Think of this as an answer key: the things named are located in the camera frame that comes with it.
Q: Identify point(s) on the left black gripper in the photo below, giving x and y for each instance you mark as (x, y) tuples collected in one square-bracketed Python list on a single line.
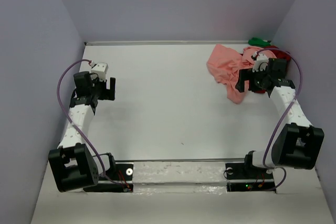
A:
[(105, 94)]

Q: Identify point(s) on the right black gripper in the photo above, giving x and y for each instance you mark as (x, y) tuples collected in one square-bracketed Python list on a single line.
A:
[(247, 81)]

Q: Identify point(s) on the pink t shirt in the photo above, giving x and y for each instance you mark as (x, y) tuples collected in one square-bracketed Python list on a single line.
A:
[(224, 65)]

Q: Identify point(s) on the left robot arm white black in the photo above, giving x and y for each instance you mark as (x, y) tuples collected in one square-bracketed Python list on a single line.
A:
[(75, 163)]

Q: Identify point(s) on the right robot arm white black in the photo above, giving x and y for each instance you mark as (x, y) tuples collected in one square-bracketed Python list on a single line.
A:
[(295, 142)]

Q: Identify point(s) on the green t shirt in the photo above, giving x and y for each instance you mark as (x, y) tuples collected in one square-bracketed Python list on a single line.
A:
[(258, 42)]

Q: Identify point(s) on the red t shirt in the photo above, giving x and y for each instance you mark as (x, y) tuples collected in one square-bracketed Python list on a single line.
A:
[(281, 54)]

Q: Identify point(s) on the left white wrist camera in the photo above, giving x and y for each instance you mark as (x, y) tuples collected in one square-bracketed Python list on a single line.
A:
[(100, 69)]

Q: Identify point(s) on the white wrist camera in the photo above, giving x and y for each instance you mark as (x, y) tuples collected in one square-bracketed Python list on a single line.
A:
[(100, 69), (260, 62)]

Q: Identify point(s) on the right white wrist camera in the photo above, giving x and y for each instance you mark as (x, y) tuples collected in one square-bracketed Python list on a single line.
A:
[(260, 62)]

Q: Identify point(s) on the aluminium rail back edge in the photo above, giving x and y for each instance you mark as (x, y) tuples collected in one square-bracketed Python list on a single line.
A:
[(164, 42)]

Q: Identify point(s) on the aluminium rail front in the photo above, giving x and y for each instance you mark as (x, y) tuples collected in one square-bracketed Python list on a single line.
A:
[(185, 160)]

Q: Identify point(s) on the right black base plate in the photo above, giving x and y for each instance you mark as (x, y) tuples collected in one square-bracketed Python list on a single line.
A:
[(242, 179)]

